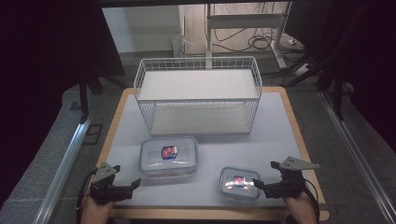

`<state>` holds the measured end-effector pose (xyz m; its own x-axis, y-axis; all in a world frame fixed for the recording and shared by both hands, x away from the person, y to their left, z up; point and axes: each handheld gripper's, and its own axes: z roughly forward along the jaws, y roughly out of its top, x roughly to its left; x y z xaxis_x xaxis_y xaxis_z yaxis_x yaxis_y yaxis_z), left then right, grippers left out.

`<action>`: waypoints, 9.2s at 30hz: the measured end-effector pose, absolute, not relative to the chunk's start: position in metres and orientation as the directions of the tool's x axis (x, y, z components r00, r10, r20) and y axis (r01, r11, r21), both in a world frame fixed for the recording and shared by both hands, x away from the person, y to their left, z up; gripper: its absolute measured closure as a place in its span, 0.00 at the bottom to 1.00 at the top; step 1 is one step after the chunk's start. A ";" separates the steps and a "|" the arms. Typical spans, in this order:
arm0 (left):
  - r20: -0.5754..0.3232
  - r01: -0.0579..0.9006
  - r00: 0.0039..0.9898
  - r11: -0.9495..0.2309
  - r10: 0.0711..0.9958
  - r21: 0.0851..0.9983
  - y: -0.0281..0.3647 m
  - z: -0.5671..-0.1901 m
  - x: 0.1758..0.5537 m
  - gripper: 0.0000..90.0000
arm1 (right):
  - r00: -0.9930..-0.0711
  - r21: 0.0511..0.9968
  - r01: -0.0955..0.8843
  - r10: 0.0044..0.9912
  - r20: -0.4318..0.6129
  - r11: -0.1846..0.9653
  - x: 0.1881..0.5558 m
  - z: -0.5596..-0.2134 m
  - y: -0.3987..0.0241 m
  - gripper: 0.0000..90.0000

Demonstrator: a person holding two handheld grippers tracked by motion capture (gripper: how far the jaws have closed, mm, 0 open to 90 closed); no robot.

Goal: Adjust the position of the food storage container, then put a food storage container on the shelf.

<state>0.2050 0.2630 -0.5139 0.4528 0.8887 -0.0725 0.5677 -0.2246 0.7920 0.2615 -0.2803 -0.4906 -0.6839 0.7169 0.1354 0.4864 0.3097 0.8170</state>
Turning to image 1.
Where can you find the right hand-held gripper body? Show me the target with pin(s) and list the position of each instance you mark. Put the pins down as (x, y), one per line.
(292, 186)

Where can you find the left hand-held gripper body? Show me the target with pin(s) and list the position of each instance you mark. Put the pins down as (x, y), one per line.
(104, 174)

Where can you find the small clear food container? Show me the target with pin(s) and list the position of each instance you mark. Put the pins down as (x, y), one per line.
(229, 189)

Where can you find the large clear food container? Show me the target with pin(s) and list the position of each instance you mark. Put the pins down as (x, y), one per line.
(152, 155)

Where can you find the person's right hand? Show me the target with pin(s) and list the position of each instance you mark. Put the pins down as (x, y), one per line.
(302, 210)

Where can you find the person's left hand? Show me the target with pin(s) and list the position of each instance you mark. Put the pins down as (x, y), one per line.
(95, 211)

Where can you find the grey table mat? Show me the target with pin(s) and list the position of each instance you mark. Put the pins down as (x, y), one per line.
(274, 124)

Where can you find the wooden table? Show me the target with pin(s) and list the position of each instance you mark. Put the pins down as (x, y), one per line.
(202, 214)

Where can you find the black metal stand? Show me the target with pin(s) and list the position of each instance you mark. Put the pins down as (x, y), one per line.
(83, 99)
(337, 93)

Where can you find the white power strip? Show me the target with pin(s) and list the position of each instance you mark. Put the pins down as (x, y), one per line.
(302, 70)

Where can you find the dark curtain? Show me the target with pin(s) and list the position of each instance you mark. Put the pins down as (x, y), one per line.
(46, 62)
(367, 62)

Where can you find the aluminium rail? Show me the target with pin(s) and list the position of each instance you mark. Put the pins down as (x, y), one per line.
(62, 174)
(358, 155)

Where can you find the white desk frame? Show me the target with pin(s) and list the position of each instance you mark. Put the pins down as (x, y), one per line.
(246, 21)

